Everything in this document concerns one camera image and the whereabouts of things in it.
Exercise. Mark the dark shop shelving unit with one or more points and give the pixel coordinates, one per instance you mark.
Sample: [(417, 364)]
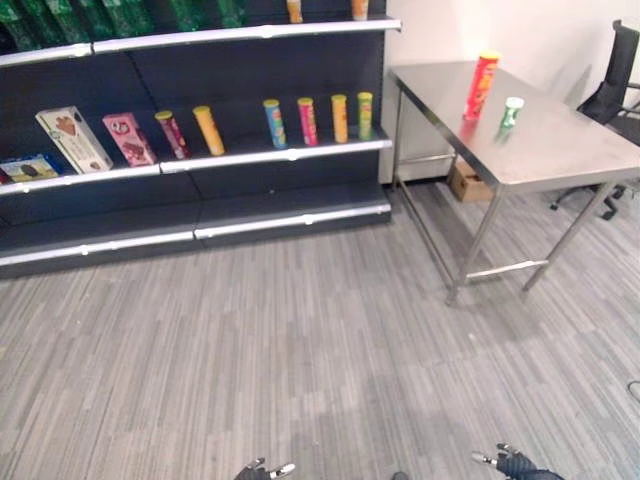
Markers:
[(260, 180)]

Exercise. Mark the blue snack box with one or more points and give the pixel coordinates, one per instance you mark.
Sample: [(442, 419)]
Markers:
[(30, 168)]

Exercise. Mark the maroon chips can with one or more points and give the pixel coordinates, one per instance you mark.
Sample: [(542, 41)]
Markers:
[(173, 135)]

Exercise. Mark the blue chips can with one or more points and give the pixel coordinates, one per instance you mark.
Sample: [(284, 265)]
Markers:
[(275, 124)]

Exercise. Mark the stainless steel table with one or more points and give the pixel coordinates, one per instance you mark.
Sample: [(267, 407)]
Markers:
[(525, 145)]

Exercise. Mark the orange chips can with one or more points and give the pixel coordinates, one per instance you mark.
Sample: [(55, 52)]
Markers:
[(294, 10), (340, 118), (359, 8)]

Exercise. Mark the dark robot foot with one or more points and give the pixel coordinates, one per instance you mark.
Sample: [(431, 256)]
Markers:
[(400, 476)]

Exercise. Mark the pink biscuit box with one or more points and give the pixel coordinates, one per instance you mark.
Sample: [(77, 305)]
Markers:
[(130, 139)]

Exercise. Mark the yellow chips can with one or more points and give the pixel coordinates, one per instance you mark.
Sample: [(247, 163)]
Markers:
[(209, 130)]

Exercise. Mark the brown cardboard box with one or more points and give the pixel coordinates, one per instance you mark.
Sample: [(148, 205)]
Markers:
[(467, 184)]

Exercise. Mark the white biscuit box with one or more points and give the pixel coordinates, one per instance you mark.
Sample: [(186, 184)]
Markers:
[(74, 139)]

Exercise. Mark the tall red chips can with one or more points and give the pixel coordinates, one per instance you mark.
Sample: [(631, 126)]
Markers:
[(480, 86)]

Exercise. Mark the black office chair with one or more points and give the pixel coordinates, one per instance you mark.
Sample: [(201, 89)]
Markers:
[(614, 95)]

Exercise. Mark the small green chips can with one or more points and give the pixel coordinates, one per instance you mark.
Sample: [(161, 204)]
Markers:
[(511, 113)]

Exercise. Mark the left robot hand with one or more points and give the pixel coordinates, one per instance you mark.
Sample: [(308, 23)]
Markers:
[(263, 471)]

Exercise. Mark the pink chips can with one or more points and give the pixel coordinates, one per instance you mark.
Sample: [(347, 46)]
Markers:
[(307, 121)]

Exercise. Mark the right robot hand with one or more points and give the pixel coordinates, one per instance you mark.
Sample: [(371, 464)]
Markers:
[(515, 464)]

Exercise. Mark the green snack bag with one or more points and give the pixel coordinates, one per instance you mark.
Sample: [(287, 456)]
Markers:
[(70, 20), (231, 12), (42, 22), (187, 14), (129, 17), (15, 27)]

